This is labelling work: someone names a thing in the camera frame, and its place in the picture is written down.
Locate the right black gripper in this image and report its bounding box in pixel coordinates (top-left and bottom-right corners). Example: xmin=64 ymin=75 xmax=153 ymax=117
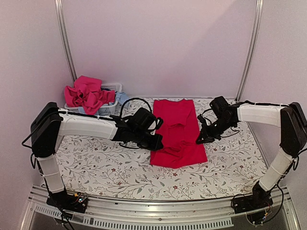
xmin=196 ymin=116 xmax=235 ymax=144

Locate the red t-shirt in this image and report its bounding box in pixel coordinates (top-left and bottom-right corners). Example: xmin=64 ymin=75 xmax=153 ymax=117
xmin=150 ymin=99 xmax=208 ymax=169

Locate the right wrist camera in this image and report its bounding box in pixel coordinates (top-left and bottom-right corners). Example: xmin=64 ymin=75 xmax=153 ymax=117
xmin=197 ymin=115 xmax=207 ymax=126

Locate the white plastic laundry basket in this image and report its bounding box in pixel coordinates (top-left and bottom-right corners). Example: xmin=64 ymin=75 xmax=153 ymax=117
xmin=64 ymin=83 xmax=122 ymax=116

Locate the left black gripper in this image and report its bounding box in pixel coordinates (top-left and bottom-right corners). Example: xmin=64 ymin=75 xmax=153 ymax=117
xmin=131 ymin=128 xmax=163 ymax=151

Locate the right aluminium frame post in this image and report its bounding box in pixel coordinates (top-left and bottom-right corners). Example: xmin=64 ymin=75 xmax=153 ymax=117
xmin=235 ymin=0 xmax=264 ymax=101

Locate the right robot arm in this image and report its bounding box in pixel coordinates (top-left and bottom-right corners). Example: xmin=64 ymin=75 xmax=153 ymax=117
xmin=192 ymin=122 xmax=280 ymax=198

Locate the dark blue garment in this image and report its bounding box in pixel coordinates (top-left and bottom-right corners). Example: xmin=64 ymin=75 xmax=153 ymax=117
xmin=101 ymin=88 xmax=115 ymax=91

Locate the front aluminium rail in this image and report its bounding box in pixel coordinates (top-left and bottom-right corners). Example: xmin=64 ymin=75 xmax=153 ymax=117
xmin=21 ymin=185 xmax=302 ymax=230

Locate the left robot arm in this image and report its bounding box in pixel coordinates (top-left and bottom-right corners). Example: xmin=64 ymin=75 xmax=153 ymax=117
xmin=29 ymin=102 xmax=163 ymax=208

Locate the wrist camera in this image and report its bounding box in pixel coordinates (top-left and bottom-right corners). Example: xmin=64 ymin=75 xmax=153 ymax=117
xmin=148 ymin=117 xmax=164 ymax=135
xmin=197 ymin=115 xmax=207 ymax=126

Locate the pink garment in basket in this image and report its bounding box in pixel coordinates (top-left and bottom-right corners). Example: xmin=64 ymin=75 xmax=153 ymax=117
xmin=64 ymin=76 xmax=116 ymax=115

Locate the light blue cloth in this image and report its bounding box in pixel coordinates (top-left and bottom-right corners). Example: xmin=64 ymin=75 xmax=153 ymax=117
xmin=79 ymin=91 xmax=130 ymax=113

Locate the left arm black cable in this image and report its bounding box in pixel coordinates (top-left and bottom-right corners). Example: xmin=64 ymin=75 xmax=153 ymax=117
xmin=118 ymin=97 xmax=154 ymax=120

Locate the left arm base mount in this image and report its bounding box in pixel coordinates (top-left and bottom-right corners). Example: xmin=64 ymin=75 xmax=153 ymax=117
xmin=47 ymin=190 xmax=88 ymax=214

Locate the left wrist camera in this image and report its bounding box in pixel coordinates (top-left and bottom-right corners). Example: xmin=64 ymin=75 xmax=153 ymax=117
xmin=148 ymin=117 xmax=164 ymax=135

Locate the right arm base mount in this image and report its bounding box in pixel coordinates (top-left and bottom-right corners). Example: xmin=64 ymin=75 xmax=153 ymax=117
xmin=231 ymin=182 xmax=273 ymax=214

